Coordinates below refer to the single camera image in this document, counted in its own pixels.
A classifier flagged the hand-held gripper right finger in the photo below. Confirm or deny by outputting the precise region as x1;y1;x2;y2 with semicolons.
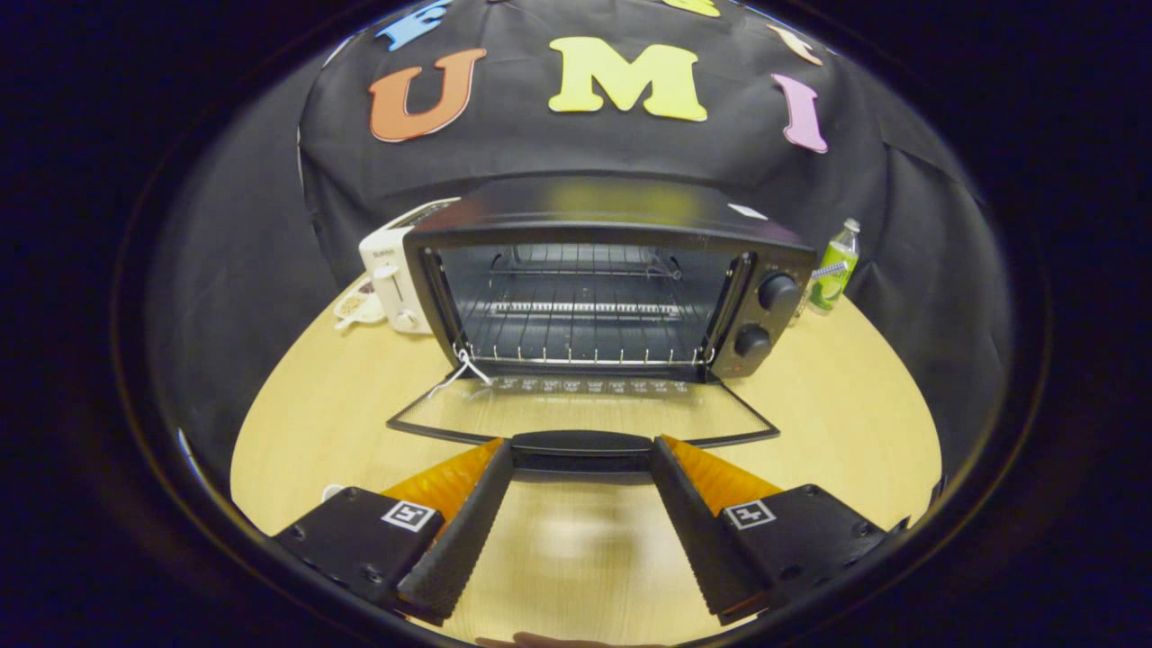
650;435;910;626

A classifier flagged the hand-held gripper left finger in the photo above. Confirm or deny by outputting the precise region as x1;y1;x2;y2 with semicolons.
274;438;514;626

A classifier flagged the black toaster oven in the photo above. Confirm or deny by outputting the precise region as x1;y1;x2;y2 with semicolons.
387;175;818;474

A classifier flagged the white pop-up toaster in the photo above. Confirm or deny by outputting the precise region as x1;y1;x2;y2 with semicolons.
358;198;460;336

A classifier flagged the small white dish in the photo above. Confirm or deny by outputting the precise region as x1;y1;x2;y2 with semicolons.
333;277;388;330

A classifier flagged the green label drink bottle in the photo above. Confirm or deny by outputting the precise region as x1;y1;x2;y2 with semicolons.
805;218;861;315

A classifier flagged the white string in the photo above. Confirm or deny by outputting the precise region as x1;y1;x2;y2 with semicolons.
427;345;493;398

